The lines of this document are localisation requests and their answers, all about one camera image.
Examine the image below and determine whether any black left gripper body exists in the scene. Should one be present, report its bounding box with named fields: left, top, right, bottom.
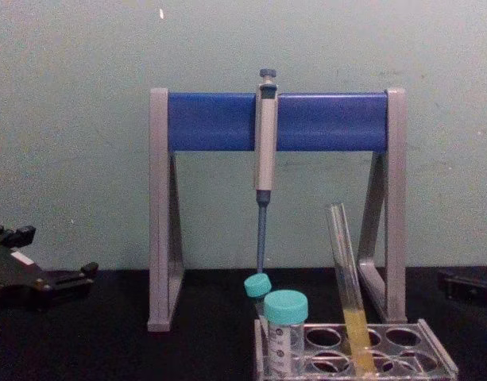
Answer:
left=0, top=244, right=52, bottom=313

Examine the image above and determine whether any large tube with teal cap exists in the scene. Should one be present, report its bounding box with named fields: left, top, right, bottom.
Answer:
left=263, top=289, right=310, bottom=375

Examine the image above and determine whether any glass tube with yellow liquid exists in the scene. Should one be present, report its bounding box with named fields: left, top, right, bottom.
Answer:
left=326, top=202, right=379, bottom=377

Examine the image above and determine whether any grey stand with blue bar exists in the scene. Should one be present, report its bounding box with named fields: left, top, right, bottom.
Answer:
left=147, top=87, right=408, bottom=333

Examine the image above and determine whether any clear plastic tube rack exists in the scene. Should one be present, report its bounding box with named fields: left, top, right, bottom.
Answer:
left=253, top=317, right=460, bottom=381

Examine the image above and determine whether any small tube with teal cap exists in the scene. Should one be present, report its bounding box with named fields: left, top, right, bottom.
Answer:
left=243, top=272, right=273, bottom=319

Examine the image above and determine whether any grey and blue pipette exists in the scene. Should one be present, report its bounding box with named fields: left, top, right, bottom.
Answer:
left=253, top=67, right=280, bottom=275

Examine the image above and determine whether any black table cloth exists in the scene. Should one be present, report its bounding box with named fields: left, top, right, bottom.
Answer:
left=0, top=267, right=487, bottom=381

